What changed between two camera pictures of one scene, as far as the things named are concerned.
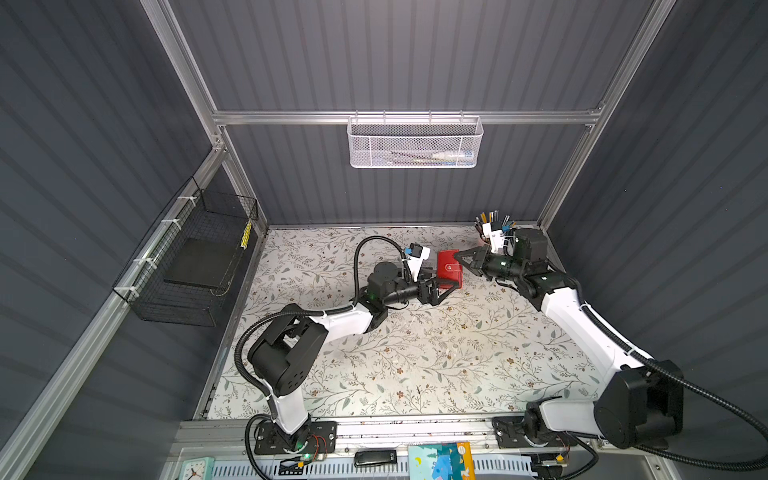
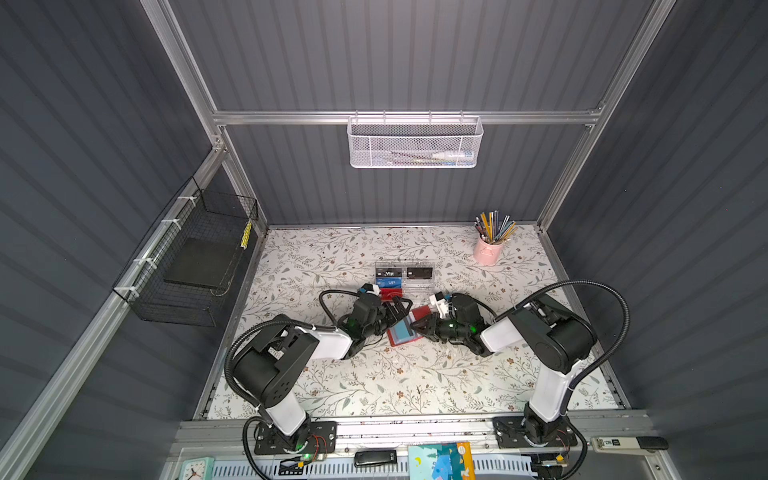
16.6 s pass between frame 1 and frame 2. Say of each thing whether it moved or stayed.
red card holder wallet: moved
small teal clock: stayed
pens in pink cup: stayed
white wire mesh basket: stayed
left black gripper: moved
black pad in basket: stayed
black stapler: stayed
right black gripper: moved
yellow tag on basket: stayed
